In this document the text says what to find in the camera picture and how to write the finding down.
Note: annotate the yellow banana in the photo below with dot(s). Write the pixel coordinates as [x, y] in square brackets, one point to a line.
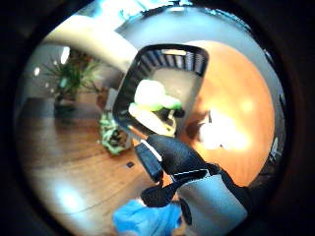
[147, 118]

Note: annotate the small potted green plant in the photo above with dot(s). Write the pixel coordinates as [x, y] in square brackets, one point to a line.
[111, 134]

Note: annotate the black floor socket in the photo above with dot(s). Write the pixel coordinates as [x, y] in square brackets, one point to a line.
[130, 164]

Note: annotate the black plastic basket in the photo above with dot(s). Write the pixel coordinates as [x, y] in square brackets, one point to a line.
[131, 88]

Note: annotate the pale green soft toy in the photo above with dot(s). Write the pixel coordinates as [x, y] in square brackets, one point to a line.
[151, 93]

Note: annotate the the person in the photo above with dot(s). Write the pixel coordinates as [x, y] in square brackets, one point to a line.
[144, 218]

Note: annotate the cream curved furniture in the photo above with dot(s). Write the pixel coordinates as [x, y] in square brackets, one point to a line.
[95, 41]

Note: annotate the large potted green plant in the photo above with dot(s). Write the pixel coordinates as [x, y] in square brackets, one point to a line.
[69, 78]

